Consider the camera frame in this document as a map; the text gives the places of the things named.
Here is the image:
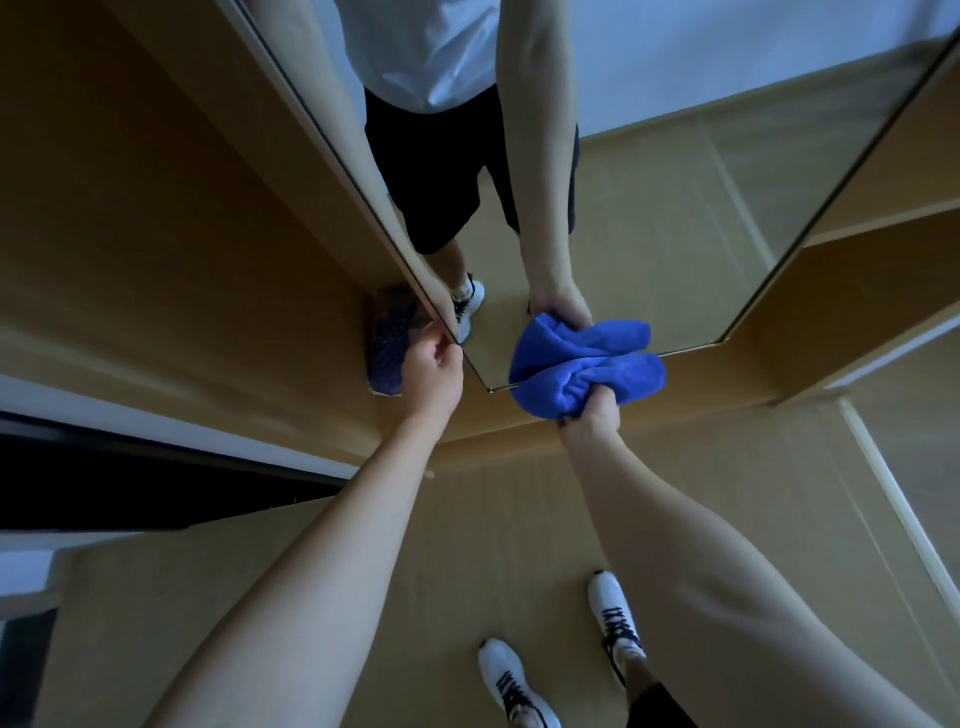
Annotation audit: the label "person's left hand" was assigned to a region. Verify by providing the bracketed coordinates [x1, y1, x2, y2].
[399, 327, 466, 429]

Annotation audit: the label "person's right hand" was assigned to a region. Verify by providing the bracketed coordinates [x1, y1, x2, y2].
[556, 382, 624, 451]

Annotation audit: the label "blue microfibre cloth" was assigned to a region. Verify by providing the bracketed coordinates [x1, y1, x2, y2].
[508, 313, 669, 421]

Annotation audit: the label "tall mirror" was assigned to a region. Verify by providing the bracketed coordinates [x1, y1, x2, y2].
[224, 0, 960, 395]

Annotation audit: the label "light wooden wardrobe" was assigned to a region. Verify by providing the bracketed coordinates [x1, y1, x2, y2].
[0, 0, 960, 470]

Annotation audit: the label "person's left forearm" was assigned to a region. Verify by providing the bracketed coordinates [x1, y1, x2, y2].
[146, 412, 451, 728]

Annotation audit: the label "person's right forearm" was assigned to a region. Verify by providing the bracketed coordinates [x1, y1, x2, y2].
[562, 431, 946, 728]

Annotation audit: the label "clear bag of slippers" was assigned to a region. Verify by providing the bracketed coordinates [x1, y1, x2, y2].
[363, 283, 433, 399]

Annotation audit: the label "white sneaker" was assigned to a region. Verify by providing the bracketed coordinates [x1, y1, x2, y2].
[478, 637, 562, 728]
[586, 569, 648, 688]

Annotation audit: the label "black shorts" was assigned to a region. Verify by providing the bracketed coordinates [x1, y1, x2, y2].
[626, 678, 699, 728]

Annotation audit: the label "black framed glass door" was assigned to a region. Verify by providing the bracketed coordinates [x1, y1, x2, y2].
[0, 412, 350, 534]

